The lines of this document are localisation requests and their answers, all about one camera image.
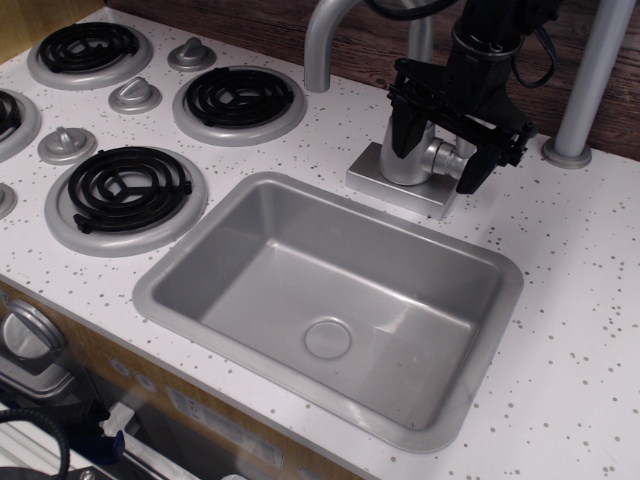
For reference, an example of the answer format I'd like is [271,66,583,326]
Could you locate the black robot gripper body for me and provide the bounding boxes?
[389,27,537,165]

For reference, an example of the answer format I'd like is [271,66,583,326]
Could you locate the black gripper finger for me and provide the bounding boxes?
[391,99,429,158]
[456,144,505,194]

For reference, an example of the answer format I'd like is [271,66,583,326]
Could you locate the silver faucet lever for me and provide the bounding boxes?
[422,137,477,180]

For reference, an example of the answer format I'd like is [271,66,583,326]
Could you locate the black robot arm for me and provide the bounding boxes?
[380,1,559,194]

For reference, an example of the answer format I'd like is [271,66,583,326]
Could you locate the silver toy faucet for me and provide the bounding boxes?
[304,0,473,220]

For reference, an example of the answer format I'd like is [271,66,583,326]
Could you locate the grey support pole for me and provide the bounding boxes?
[542,0,635,170]

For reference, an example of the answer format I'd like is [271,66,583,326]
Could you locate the back right stove burner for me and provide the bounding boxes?
[172,66,307,147]

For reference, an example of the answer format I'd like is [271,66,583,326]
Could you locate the grey toy sink basin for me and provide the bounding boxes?
[133,172,524,453]

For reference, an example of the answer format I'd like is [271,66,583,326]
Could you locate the grey stove knob top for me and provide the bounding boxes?
[167,37,217,72]

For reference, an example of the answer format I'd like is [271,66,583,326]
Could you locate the grey stove knob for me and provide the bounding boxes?
[108,77,162,115]
[37,127,97,165]
[167,37,217,72]

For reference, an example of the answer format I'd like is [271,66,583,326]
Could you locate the grey stove knob middle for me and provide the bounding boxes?
[108,77,162,115]

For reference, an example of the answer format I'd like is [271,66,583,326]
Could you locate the front right stove burner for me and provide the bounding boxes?
[44,147,208,257]

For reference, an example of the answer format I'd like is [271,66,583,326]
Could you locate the back left stove burner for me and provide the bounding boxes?
[27,22,153,91]

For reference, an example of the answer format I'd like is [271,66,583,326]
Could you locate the grey stove knob lower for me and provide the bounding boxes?
[37,127,97,165]

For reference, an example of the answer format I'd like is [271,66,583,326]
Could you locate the left edge stove burner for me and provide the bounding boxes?
[1,90,41,162]

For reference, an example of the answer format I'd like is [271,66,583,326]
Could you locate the grey stove knob edge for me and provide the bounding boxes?
[0,183,17,219]

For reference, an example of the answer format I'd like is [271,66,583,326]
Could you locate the silver oven dial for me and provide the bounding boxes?
[1,300,66,374]

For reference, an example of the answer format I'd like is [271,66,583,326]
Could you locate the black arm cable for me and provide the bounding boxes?
[509,12,560,90]

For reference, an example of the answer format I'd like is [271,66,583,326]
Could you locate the black cable bottom left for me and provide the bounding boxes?
[0,405,71,472]

